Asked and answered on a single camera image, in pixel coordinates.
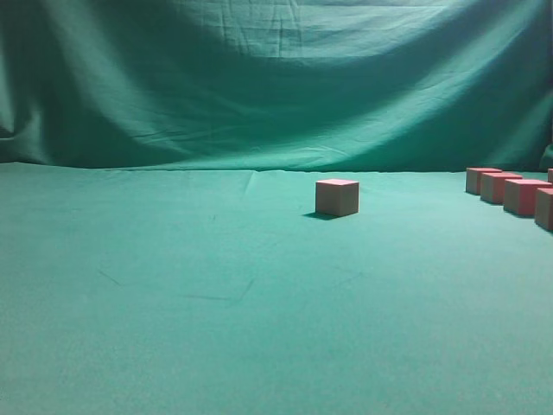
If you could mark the red cube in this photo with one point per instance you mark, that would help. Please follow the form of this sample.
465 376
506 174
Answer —
520 195
492 186
543 215

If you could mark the green cloth backdrop and cover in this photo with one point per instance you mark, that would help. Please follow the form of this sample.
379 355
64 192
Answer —
160 249

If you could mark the red cube far row end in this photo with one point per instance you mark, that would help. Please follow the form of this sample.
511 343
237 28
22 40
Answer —
473 178

